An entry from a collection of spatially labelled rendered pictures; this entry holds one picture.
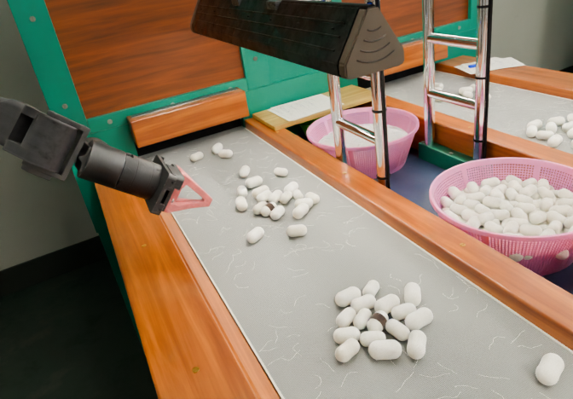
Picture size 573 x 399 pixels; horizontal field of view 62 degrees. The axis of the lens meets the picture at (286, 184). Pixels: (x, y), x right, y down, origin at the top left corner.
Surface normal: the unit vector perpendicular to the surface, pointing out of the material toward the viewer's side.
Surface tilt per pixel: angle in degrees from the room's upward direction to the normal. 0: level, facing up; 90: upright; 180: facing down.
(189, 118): 90
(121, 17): 90
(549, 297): 0
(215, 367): 0
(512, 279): 0
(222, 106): 90
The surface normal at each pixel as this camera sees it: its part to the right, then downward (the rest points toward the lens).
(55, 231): 0.46, 0.34
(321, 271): -0.15, -0.88
